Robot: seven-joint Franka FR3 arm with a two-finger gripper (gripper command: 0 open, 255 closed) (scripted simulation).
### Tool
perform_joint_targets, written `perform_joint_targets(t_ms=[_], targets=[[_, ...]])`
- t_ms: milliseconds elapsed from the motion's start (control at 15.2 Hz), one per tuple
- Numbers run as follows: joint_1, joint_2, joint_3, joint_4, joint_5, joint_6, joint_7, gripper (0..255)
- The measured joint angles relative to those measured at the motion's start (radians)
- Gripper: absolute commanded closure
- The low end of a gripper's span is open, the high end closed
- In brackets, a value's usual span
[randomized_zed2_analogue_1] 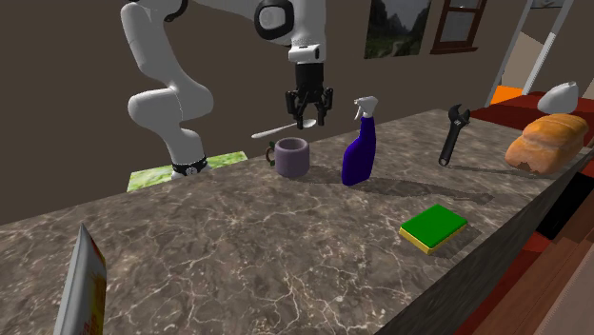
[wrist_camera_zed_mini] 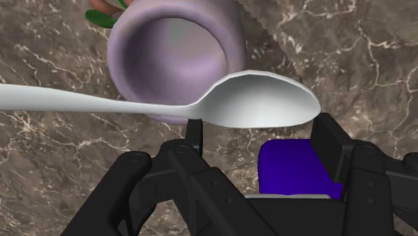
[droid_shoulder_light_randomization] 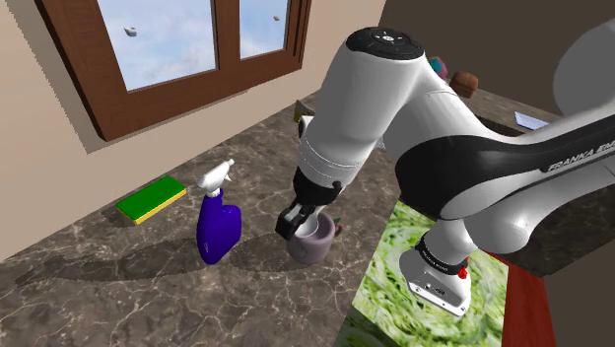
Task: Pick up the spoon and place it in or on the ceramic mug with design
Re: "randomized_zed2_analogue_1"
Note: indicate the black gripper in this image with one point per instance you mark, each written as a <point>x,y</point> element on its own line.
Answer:
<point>309,76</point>

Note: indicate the silver spoon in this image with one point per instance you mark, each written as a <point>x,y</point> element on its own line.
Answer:
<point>274,131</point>

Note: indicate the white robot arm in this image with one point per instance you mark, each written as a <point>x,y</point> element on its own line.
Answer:
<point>158,104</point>

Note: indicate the purple mug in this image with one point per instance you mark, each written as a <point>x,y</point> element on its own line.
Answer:
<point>292,160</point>

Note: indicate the blue spray bottle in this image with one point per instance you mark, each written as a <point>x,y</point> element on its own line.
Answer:
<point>358,155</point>

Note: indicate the black adjustable wrench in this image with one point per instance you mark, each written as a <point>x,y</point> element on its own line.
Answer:
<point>452,137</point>

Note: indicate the brown framed window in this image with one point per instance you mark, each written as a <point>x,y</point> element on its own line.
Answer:
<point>438,28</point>

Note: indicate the green and yellow sponge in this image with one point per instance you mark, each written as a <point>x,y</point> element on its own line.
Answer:
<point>434,225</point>

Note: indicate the green patterned robot stand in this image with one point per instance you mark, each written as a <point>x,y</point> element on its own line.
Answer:
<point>148,177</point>

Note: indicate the brown bread loaf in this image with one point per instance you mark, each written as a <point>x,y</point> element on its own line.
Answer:
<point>547,144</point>

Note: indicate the white rounded object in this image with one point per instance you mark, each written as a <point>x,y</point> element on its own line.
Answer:
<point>559,98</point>

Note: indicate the white and orange box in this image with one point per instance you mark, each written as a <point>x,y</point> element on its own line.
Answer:
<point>86,297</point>

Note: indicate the landscape wall picture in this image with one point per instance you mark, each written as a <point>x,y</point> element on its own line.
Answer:
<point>397,28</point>

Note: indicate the white door frame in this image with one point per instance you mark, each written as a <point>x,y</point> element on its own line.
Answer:
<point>540,60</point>

